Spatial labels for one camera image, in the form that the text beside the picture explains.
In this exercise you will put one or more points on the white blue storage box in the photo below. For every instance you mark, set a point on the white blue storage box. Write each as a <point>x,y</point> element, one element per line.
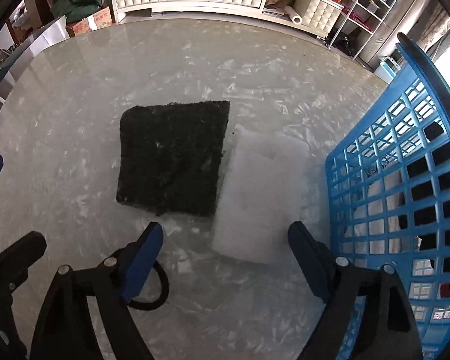
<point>387,69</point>

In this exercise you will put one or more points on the grey side table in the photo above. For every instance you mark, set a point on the grey side table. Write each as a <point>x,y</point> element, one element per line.
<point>14,66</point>

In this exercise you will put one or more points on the red cardboard box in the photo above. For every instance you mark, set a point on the red cardboard box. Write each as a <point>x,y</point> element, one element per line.
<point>99,20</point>

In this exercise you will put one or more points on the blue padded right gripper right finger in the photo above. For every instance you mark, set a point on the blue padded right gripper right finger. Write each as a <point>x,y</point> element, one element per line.
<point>367,314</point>

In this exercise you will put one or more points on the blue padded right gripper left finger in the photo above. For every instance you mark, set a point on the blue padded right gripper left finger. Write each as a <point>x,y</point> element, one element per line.
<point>64,328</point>

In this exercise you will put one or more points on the white metal shelf rack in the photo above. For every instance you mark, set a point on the white metal shelf rack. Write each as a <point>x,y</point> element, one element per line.
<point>357,23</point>

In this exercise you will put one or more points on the black square filter sponge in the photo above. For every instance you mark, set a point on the black square filter sponge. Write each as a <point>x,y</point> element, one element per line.
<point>171,156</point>

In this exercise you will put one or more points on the white paper roll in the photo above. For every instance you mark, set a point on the white paper roll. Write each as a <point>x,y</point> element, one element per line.
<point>293,15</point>

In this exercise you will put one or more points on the white square filter sponge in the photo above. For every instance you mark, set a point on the white square filter sponge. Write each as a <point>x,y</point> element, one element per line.
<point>260,197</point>

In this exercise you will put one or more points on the blue plastic laundry basket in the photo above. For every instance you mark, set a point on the blue plastic laundry basket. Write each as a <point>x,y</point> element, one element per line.
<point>370,204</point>

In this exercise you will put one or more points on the black soft cloth in basket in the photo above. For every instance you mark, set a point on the black soft cloth in basket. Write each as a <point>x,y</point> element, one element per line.
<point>428,214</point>

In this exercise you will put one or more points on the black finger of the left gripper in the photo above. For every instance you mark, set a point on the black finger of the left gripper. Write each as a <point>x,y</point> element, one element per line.
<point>18,258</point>

